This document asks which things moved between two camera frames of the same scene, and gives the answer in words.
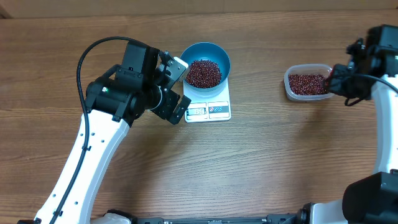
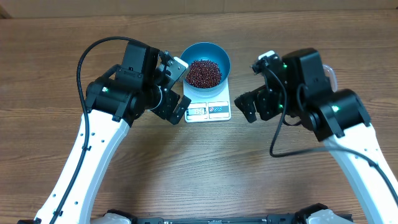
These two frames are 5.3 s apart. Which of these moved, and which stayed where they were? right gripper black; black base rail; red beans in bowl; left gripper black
Moved: right gripper black
Stayed: red beans in bowl; left gripper black; black base rail
